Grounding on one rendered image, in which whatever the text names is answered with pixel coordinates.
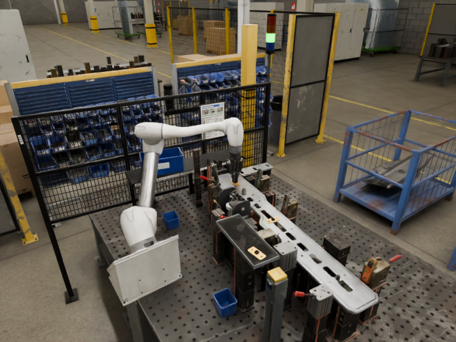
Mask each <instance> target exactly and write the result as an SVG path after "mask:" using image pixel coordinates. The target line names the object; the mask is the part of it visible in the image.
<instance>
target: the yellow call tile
mask: <svg viewBox="0 0 456 342"><path fill-rule="evenodd" d="M267 273H268V274H269V276H270V277H271V278H272V279H273V280H274V282H278V281H280V280H283V279H284V278H287V275H286V274H285V273H284V272H283V271H282V270H281V269H280V268H279V267H276V268H275V269H272V270H270V271H268V272H267Z"/></svg>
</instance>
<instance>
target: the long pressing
mask: <svg viewBox="0 0 456 342"><path fill-rule="evenodd" d="M218 178H219V182H220V183H221V186H220V190H223V189H226V188H228V187H234V188H235V190H236V191H237V193H239V195H241V196H242V197H243V198H244V199H245V200H247V198H251V199H252V200H253V201H252V202H250V209H251V210H252V211H254V212H255V213H256V214H257V215H258V216H259V217H260V221H259V226H260V227H261V228H262V229H266V228H271V229H272V230H273V231H274V232H275V233H276V235H277V234H278V235H279V236H280V237H281V239H282V242H285V241H287V240H290V241H291V242H292V243H293V244H294V245H295V246H296V247H297V248H298V253H297V263H298V264H299V265H300V266H301V267H302V268H303V269H304V270H305V271H306V272H307V273H308V274H309V275H310V276H311V277H312V278H313V279H314V280H315V281H316V282H317V283H318V284H319V285H321V284H325V285H327V286H328V287H329V288H330V289H331V290H332V291H333V292H334V295H333V299H334V300H335V301H336V302H337V303H338V304H340V306H342V308H343V309H344V310H345V311H346V312H348V313H350V314H358V313H360V312H362V311H364V310H365V309H368V308H369V307H371V306H373V305H374V304H376V303H378V301H379V297H378V295H377V294H376V293H375V292H374V291H373V290H371V289H370V288H369V287H368V286H367V285H366V284H365V283H364V282H362V281H361V280H360V279H358V278H357V277H356V276H355V275H354V274H353V273H352V272H350V271H349V270H348V269H347V268H346V267H344V266H343V265H342V264H340V262H338V260H336V259H335V258H334V257H333V256H331V255H330V254H329V253H328V252H327V251H325V249H323V248H322V247H321V246H320V245H318V244H317V243H316V242H315V241H313V240H312V239H311V238H310V237H309V236H308V235H307V234H305V233H304V232H303V231H302V230H300V229H299V228H298V227H297V226H296V225H295V224H294V223H292V222H291V221H290V220H289V219H287V218H286V217H285V216H284V215H283V214H282V213H281V212H279V211H278V210H277V209H276V208H274V207H273V206H272V205H271V204H270V203H269V202H268V201H267V199H266V197H265V195H263V194H262V193H261V192H260V191H259V190H258V189H257V188H255V187H254V186H253V185H251V184H250V183H249V182H248V181H247V180H246V179H245V178H243V177H242V176H241V175H239V177H238V183H239V184H240V185H238V186H234V185H232V184H233V183H232V182H231V180H232V178H231V174H230V173H226V174H222V175H219V176H218ZM243 188H246V195H242V189H243ZM254 204H258V205H259V206H260V208H256V207H255V206H254ZM263 210H264V211H266V213H267V214H269V215H270V216H271V217H272V218H273V217H276V216H277V217H278V218H279V219H280V220H279V221H276V222H278V223H279V224H280V225H281V226H283V228H285V230H286V231H285V232H283V231H281V230H280V229H279V228H278V227H276V226H275V225H274V222H273V223H270V224H269V223H268V222H267V221H266V220H267V219H268V218H267V217H266V216H265V215H264V214H263V213H262V212H261V211H263ZM286 233H290V234H291V235H292V236H293V237H294V238H296V240H294V241H293V240H291V239H290V238H289V237H288V236H287V235H286ZM299 243H301V244H302V245H304V247H306V249H308V251H307V252H304V251H303V250H302V249H301V248H299V247H298V246H297V244H299ZM311 254H313V255H315V256H316V257H317V258H318V259H319V260H320V261H321V263H320V264H317V263H316V262H315V261H314V260H313V259H312V258H311V257H310V255H311ZM301 255H303V256H301ZM324 267H328V268H329V269H330V270H331V271H332V272H333V273H335V274H336V275H337V274H339V275H340V276H341V277H340V280H339V281H337V280H336V279H335V277H331V276H330V275H329V274H328V273H327V272H326V271H324V270H323V268H324ZM341 280H342V281H344V282H345V283H346V284H347V285H348V286H349V287H350V288H351V289H352V290H353V291H351V292H348V291H346V289H344V287H342V286H341V285H340V284H339V283H338V282H340V281H341ZM330 282H331V283H330Z"/></svg>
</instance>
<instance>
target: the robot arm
mask: <svg viewBox="0 0 456 342"><path fill-rule="evenodd" d="M214 130H218V131H221V132H223V133H224V134H226V135H227V138H228V141H229V156H230V159H229V161H227V162H226V163H227V166H228V171H229V173H230V174H231V178H232V182H233V183H235V181H236V182H237V183H238V177H239V173H240V172H241V171H242V164H243V161H244V159H243V158H241V152H242V141H243V137H244V130H243V125H242V123H241V121H240V120H239V119H238V118H235V117H232V118H229V119H225V120H224V121H222V122H216V123H207V124H202V125H198V126H191V127H184V128H182V127H176V126H170V125H167V124H163V123H152V122H145V123H140V124H138V125H137V126H135V135H136V136H137V137H139V138H141V139H142V150H143V153H144V154H145V155H144V161H143V167H142V177H141V184H140V194H139V200H138V206H133V207H131V208H128V209H126V210H124V211H123V212H122V214H121V218H120V223H121V228H122V230H123V234H124V236H125V238H126V241H127V243H128V245H129V247H130V250H131V254H133V253H135V252H138V251H140V250H142V249H145V248H148V247H150V246H152V245H154V244H157V243H159V242H162V241H163V240H162V241H158V242H157V240H156V239H155V236H154V235H155V233H156V231H157V212H156V211H155V209H153V205H154V198H155V186H156V180H157V169H158V162H159V156H160V155H161V154H162V150H163V147H164V139H167V138H178V137H186V136H193V135H196V134H201V133H204V132H209V131H214ZM230 162H231V165H230ZM239 162H240V164H239ZM235 169H236V172H235V173H234V170H235Z"/></svg>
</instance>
